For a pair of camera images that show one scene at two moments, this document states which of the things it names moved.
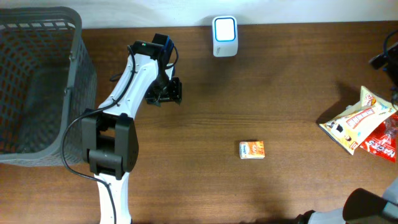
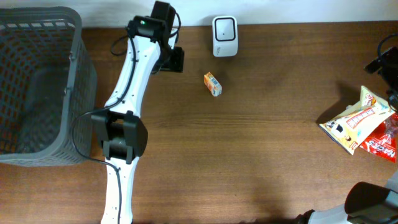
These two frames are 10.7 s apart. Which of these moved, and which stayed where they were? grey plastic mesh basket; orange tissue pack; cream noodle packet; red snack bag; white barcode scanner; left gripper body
Moved: orange tissue pack; left gripper body
Stayed: white barcode scanner; cream noodle packet; red snack bag; grey plastic mesh basket
